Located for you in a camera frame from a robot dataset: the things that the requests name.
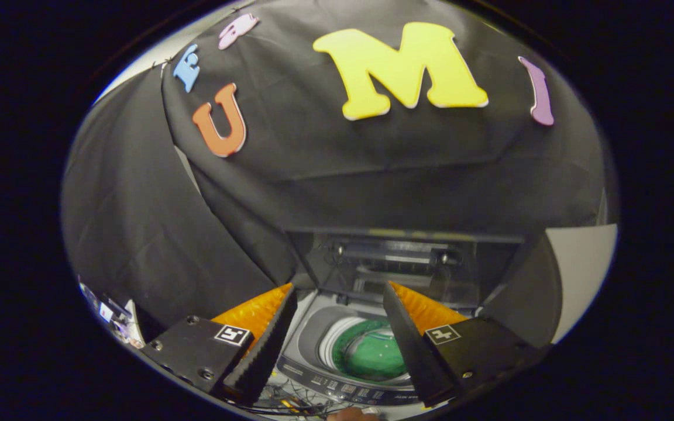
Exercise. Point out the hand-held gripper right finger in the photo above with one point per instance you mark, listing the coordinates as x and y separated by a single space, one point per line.
410 351

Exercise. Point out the dark grey washing machine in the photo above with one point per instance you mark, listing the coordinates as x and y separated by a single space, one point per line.
313 333

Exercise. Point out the black backdrop cloth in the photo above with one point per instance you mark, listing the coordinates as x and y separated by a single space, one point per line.
372 175

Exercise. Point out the dark washing machine lid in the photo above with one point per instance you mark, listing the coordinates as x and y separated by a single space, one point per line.
407 263

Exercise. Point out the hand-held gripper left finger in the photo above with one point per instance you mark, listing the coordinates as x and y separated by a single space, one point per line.
267 351

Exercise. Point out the green polo shirt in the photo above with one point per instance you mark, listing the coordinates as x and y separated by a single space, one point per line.
372 356

